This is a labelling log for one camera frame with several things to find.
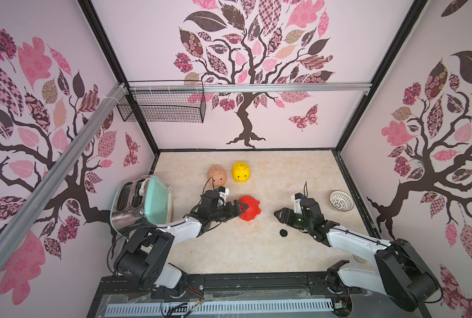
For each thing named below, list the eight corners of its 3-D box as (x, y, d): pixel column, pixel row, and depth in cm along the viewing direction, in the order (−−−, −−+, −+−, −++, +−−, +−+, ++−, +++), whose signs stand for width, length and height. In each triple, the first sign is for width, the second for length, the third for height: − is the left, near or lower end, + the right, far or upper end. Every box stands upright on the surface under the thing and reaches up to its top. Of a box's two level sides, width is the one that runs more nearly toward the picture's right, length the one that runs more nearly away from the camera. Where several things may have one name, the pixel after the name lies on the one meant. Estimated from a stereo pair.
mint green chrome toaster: (124, 237, 88) (100, 218, 73) (139, 197, 101) (122, 175, 86) (166, 237, 88) (151, 218, 73) (176, 197, 101) (165, 175, 86)
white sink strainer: (343, 216, 94) (347, 211, 90) (325, 199, 100) (328, 194, 96) (353, 207, 97) (358, 202, 93) (335, 192, 103) (339, 186, 99)
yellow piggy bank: (239, 187, 105) (239, 177, 98) (230, 176, 110) (229, 165, 103) (251, 180, 108) (252, 169, 101) (242, 169, 113) (242, 159, 106)
